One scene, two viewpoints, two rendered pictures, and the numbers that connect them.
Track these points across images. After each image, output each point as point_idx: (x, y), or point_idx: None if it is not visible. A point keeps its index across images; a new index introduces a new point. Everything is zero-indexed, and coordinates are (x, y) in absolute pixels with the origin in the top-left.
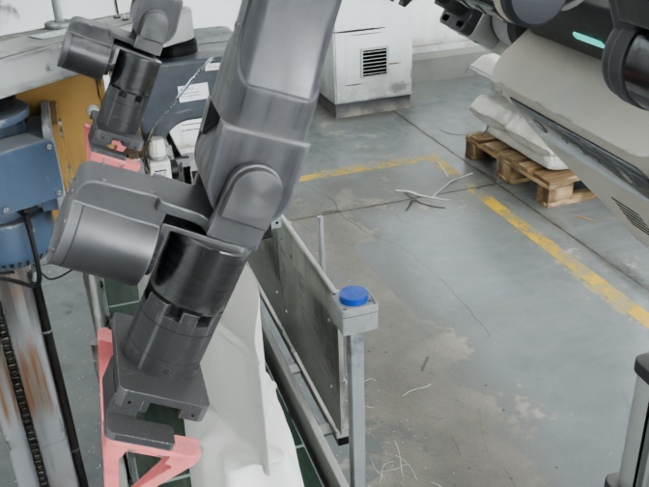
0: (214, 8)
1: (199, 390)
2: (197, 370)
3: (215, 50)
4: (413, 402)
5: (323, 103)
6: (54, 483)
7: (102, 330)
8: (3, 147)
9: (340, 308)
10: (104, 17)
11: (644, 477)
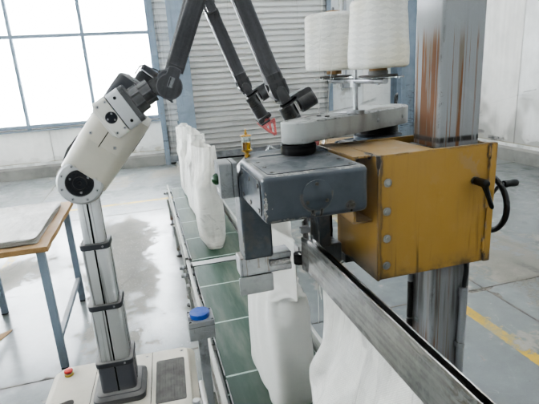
0: None
1: (256, 118)
2: (257, 119)
3: (267, 152)
4: None
5: None
6: None
7: (273, 118)
8: (352, 139)
9: (211, 309)
10: (336, 116)
11: (116, 279)
